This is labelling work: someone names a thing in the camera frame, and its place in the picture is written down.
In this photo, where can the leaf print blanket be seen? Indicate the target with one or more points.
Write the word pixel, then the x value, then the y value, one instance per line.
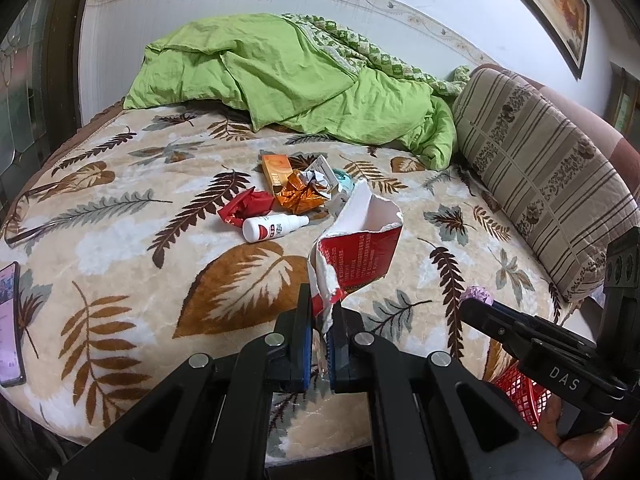
pixel 125 240

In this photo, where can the white barcode box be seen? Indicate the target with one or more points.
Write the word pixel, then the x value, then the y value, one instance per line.
pixel 327 170

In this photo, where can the green duvet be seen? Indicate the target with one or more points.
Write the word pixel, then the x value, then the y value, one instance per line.
pixel 280 80

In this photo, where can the person's right hand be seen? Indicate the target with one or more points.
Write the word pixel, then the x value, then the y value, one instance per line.
pixel 585 447

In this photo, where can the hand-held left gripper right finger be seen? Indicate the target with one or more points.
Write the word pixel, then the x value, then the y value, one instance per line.
pixel 332 360

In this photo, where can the small framed picture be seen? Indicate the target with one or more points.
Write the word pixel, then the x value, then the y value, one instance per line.
pixel 625 102

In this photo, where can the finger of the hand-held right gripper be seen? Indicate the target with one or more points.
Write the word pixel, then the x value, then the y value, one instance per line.
pixel 492 325
pixel 555 332

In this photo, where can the blue cartoon tissue packet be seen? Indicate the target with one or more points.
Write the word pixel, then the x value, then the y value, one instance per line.
pixel 344 182

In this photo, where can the orange foil wrapper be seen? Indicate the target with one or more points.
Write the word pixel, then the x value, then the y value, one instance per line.
pixel 300 200

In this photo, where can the glass panel door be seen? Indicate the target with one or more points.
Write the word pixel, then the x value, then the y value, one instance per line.
pixel 30 90

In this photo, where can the pink paper ball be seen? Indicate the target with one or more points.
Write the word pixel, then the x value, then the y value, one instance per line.
pixel 477 294

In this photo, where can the green patterned quilt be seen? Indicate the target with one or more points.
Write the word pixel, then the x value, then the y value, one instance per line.
pixel 370 50

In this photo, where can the white spray bottle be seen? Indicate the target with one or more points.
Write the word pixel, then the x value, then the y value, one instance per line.
pixel 272 227

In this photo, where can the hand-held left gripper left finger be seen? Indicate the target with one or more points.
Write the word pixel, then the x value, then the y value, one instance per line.
pixel 301 360

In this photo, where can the red crumpled wrapper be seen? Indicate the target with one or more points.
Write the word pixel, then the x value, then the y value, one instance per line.
pixel 247 205

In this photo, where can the red plastic basket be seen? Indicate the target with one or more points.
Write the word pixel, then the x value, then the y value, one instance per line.
pixel 520 395

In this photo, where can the striped floral pillow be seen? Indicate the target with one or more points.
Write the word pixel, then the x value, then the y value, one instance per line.
pixel 535 170

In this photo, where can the smartphone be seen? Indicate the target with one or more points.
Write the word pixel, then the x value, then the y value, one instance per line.
pixel 9 325

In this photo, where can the orange cardboard box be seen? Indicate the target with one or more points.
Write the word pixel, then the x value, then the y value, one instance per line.
pixel 277 172

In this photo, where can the torn red carton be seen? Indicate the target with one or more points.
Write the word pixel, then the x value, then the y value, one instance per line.
pixel 365 255

